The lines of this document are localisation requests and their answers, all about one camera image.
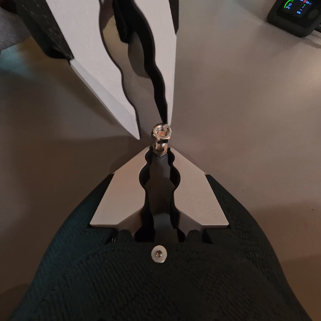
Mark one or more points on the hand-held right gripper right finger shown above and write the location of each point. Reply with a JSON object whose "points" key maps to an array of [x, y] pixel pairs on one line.
{"points": [[198, 200]]}

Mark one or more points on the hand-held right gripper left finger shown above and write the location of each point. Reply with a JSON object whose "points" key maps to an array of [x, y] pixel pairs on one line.
{"points": [[120, 200]]}

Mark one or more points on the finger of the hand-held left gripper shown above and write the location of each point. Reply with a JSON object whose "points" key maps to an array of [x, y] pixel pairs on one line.
{"points": [[164, 37], [85, 50]]}

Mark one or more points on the silver bolt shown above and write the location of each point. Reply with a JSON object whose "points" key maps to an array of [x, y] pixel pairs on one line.
{"points": [[159, 148]]}

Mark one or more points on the silver hex nut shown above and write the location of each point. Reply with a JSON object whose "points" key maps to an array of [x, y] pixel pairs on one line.
{"points": [[162, 131]]}

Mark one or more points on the black power bank with display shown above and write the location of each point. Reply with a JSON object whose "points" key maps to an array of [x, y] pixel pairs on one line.
{"points": [[296, 17]]}

